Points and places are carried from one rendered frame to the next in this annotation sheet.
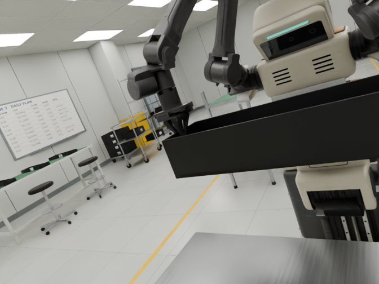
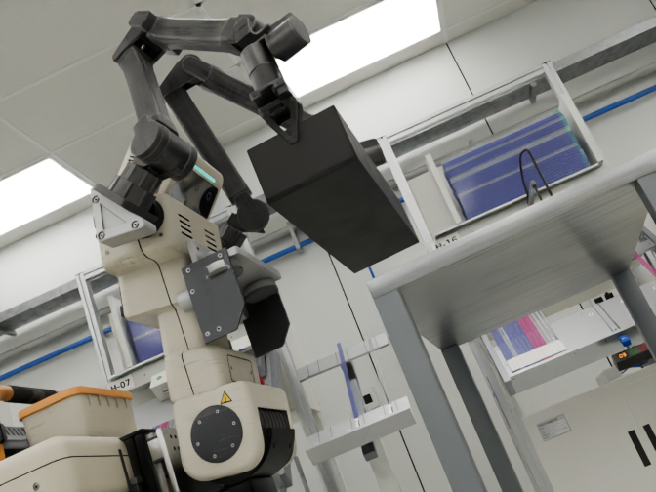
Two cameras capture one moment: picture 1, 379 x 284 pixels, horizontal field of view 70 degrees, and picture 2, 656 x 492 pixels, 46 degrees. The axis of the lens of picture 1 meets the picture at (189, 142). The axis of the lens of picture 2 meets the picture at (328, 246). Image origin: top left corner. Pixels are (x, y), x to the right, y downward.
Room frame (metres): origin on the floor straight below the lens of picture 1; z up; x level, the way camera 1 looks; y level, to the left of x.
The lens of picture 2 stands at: (1.35, 1.06, 0.48)
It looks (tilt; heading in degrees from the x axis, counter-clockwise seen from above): 20 degrees up; 242
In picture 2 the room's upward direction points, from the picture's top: 22 degrees counter-clockwise
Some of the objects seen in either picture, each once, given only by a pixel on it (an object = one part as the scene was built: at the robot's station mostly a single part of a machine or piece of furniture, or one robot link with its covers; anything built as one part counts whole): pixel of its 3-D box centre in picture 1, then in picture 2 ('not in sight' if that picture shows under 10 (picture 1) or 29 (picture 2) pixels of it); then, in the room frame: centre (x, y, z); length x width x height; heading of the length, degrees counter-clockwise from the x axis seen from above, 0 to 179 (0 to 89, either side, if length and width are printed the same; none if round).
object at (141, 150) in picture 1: (137, 137); not in sight; (5.90, 1.02, 0.50); 0.90 x 0.54 x 1.00; 160
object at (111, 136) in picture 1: (120, 145); not in sight; (6.75, 1.64, 0.38); 0.64 x 0.44 x 0.75; 59
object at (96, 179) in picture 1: (96, 176); not in sight; (4.50, 1.68, 0.31); 0.53 x 0.50 x 0.62; 169
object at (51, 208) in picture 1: (51, 205); not in sight; (3.72, 2.15, 0.31); 0.53 x 0.50 x 0.62; 146
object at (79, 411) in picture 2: not in sight; (83, 428); (1.14, -0.64, 0.87); 0.23 x 0.15 x 0.11; 52
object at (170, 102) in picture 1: (170, 101); (271, 89); (0.77, 0.01, 1.21); 0.10 x 0.07 x 0.07; 52
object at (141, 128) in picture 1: (134, 132); not in sight; (5.86, 1.04, 0.63); 0.40 x 0.30 x 0.14; 160
